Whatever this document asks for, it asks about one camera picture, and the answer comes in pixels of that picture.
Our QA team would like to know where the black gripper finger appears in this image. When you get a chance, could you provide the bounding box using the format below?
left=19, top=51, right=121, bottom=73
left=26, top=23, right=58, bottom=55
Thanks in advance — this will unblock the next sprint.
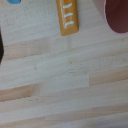
left=0, top=30, right=5, bottom=65

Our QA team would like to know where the bright blue vase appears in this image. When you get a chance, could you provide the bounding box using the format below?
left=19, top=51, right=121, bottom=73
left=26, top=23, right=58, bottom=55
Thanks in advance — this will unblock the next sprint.
left=7, top=0, right=22, bottom=5

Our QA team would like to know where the orange block with white marks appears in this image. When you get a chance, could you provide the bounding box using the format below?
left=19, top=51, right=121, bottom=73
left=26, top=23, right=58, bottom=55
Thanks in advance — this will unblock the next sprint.
left=55, top=0, right=81, bottom=37

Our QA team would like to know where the pink mug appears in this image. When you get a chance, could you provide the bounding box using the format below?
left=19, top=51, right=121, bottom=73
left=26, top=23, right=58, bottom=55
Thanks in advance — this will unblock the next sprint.
left=103, top=0, right=128, bottom=35

